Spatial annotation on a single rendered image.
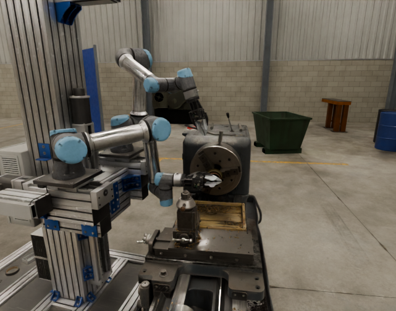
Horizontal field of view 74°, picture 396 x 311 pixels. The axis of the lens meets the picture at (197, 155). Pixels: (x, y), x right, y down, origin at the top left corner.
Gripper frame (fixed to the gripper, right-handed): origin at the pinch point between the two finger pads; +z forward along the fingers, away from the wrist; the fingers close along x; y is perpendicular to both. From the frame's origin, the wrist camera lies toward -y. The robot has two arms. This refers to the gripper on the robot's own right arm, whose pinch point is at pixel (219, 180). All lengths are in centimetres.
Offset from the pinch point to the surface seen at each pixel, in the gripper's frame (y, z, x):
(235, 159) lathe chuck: -15.1, 8.2, 7.9
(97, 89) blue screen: -418, -293, 36
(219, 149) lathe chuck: -15.0, -1.0, 14.0
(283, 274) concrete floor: -64, 53, -108
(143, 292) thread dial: 60, -23, -22
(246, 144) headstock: -31.1, 15.3, 13.4
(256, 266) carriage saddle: 48, 18, -16
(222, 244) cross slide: 42.7, 4.4, -11.0
